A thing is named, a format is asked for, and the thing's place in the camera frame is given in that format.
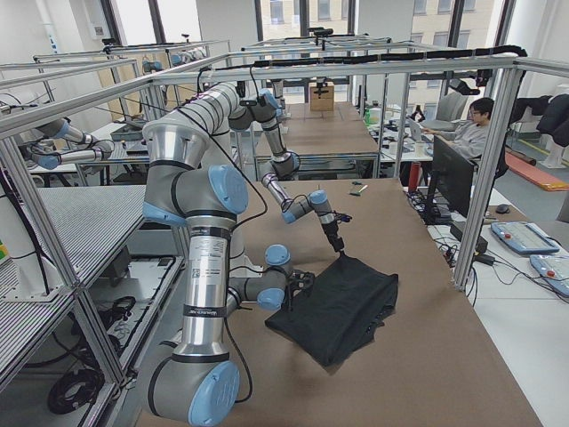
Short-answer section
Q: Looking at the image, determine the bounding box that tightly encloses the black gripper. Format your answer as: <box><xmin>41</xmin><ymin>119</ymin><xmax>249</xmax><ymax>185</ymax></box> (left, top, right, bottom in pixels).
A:
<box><xmin>286</xmin><ymin>270</ymin><xmax>316</xmax><ymax>311</ymax></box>
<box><xmin>322</xmin><ymin>221</ymin><xmax>345</xmax><ymax>253</ymax></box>

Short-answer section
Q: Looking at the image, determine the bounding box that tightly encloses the black printed t-shirt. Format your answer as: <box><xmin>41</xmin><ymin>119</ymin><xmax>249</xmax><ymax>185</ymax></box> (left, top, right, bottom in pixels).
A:
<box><xmin>265</xmin><ymin>255</ymin><xmax>398</xmax><ymax>367</ymax></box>

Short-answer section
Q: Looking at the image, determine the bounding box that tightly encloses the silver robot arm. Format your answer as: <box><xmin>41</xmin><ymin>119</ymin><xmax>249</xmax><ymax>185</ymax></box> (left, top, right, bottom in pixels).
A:
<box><xmin>137</xmin><ymin>117</ymin><xmax>293</xmax><ymax>426</ymax></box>
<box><xmin>176</xmin><ymin>84</ymin><xmax>350</xmax><ymax>254</ymax></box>

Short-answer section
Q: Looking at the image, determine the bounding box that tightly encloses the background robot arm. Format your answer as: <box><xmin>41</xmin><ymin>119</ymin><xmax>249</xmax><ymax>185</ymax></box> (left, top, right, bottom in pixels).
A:
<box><xmin>26</xmin><ymin>118</ymin><xmax>115</xmax><ymax>170</ymax></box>

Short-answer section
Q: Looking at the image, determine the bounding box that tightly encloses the cardboard box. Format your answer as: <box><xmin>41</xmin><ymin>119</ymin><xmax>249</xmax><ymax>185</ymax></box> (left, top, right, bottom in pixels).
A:
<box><xmin>309</xmin><ymin>82</ymin><xmax>334</xmax><ymax>112</ymax></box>

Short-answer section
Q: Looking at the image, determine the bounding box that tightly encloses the black computer monitor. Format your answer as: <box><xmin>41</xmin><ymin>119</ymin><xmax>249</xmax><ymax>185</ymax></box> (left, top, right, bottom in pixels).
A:
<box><xmin>423</xmin><ymin>137</ymin><xmax>474</xmax><ymax>225</ymax></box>

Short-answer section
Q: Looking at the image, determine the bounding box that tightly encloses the person in grey hoodie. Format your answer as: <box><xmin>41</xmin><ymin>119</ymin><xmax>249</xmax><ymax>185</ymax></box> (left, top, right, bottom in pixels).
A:
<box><xmin>421</xmin><ymin>97</ymin><xmax>494</xmax><ymax>159</ymax></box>

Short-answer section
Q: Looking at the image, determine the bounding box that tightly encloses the blue teach pendant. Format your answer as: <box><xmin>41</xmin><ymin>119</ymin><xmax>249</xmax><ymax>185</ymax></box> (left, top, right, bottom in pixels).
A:
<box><xmin>490</xmin><ymin>222</ymin><xmax>560</xmax><ymax>254</ymax></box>
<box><xmin>529</xmin><ymin>254</ymin><xmax>569</xmax><ymax>298</ymax></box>

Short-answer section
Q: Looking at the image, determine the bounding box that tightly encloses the grey striped back table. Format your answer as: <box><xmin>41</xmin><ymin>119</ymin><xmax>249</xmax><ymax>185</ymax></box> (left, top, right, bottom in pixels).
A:
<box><xmin>0</xmin><ymin>184</ymin><xmax>188</xmax><ymax>392</ymax></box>

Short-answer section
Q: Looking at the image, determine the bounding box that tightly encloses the green T-handle hex wrench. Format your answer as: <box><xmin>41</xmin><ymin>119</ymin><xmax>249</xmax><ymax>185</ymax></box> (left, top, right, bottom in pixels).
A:
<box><xmin>349</xmin><ymin>185</ymin><xmax>367</xmax><ymax>197</ymax></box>

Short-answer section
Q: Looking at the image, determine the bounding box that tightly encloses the aluminium frame structure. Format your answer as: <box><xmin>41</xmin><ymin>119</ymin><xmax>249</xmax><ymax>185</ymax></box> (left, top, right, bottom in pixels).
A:
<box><xmin>1</xmin><ymin>42</ymin><xmax>526</xmax><ymax>392</ymax></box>

